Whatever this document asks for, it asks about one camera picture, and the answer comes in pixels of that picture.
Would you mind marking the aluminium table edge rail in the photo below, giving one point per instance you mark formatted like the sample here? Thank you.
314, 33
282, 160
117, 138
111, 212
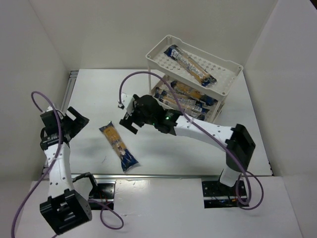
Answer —
69, 89

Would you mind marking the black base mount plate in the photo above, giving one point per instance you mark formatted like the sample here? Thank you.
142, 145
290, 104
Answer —
218, 195
104, 193

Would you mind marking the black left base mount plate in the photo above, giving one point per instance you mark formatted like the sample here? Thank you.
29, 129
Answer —
104, 193

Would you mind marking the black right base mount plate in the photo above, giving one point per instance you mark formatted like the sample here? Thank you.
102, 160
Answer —
218, 195

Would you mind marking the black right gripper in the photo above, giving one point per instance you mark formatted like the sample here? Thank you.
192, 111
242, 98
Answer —
132, 119

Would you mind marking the spaghetti bag with white label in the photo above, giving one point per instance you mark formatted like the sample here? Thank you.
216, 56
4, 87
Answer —
190, 65

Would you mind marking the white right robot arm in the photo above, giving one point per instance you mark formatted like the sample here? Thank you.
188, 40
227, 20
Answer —
236, 141

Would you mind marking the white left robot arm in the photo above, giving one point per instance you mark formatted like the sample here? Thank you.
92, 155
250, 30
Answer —
65, 208

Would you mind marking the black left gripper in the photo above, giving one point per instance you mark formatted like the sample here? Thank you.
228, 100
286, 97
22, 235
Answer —
75, 119

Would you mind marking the cream two-tier shelf cart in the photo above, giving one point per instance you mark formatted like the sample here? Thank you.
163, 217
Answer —
225, 71

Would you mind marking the yellow spaghetti bag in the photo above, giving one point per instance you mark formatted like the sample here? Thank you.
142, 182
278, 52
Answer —
112, 135
192, 93

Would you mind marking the front aluminium rail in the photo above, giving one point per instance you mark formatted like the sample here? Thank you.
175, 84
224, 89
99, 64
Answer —
141, 177

